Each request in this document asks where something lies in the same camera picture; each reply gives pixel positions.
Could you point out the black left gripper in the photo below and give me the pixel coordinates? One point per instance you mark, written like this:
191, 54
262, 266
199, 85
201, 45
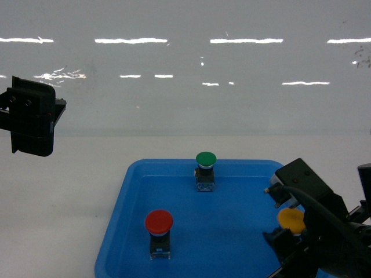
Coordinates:
30, 111

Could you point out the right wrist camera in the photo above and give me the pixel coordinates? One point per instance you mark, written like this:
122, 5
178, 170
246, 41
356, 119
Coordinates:
297, 183

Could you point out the yellow push button switch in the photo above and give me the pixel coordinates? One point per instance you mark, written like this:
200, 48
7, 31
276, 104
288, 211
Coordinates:
291, 219

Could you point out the red push button switch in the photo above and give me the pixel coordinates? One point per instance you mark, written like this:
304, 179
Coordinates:
158, 224

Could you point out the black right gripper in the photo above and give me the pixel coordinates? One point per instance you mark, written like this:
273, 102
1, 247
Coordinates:
321, 246

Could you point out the blue plastic tray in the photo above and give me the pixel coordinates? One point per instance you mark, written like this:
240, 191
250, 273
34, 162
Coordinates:
214, 234

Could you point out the green push button switch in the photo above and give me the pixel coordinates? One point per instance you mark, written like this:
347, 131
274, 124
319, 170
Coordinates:
204, 173

